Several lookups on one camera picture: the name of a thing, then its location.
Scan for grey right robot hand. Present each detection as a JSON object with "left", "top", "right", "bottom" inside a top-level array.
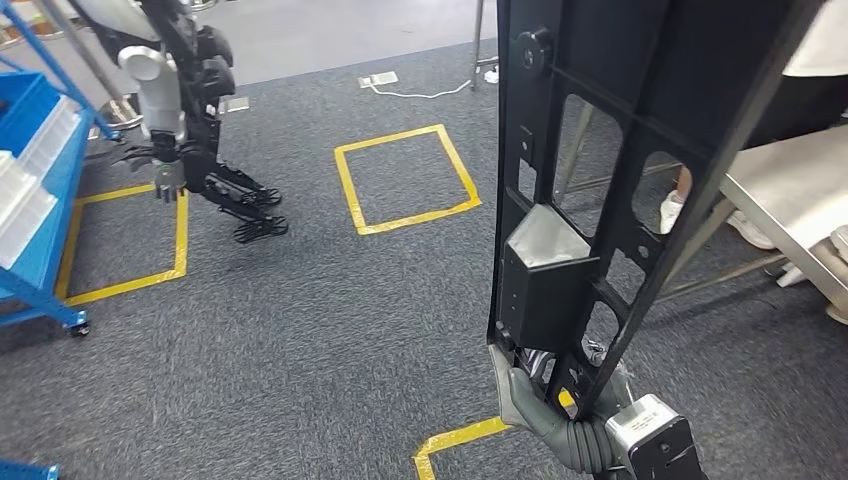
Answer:
[{"left": 488, "top": 344, "right": 639, "bottom": 476}]

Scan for black plastic panel part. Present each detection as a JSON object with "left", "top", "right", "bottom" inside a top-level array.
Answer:
[{"left": 486, "top": 0, "right": 829, "bottom": 425}]

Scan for stainless steel workbench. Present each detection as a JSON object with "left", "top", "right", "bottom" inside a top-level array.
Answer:
[{"left": 556, "top": 99, "right": 848, "bottom": 327}]

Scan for blue metal shelf rack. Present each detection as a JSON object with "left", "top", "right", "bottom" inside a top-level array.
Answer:
[{"left": 0, "top": 0, "right": 125, "bottom": 340}]

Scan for yellow floor tape square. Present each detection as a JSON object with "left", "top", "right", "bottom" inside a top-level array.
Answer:
[
  {"left": 412, "top": 415, "right": 513, "bottom": 480},
  {"left": 333, "top": 123, "right": 484, "bottom": 237}
]

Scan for metal pole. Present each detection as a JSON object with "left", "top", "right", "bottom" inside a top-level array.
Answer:
[{"left": 468, "top": 0, "right": 490, "bottom": 94}]

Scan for person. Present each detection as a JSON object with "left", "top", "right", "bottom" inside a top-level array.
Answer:
[{"left": 659, "top": 0, "right": 848, "bottom": 290}]

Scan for black humanoid robot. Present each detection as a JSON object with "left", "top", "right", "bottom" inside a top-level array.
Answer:
[{"left": 66, "top": 0, "right": 291, "bottom": 245}]

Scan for chrome stanchion with round base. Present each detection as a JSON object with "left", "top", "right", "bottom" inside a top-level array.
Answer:
[{"left": 31, "top": 0, "right": 144, "bottom": 132}]

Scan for white plastic bin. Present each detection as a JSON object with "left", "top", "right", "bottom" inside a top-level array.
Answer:
[
  {"left": 0, "top": 149, "right": 62, "bottom": 271},
  {"left": 16, "top": 94, "right": 85, "bottom": 181}
]

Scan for blue plastic bin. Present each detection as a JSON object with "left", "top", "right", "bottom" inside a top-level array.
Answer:
[{"left": 0, "top": 71, "right": 66, "bottom": 158}]

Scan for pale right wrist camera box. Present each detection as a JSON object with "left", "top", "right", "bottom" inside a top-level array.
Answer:
[{"left": 604, "top": 394, "right": 710, "bottom": 480}]

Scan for white floor cable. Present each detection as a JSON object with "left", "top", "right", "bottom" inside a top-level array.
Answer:
[{"left": 366, "top": 78, "right": 474, "bottom": 101}]

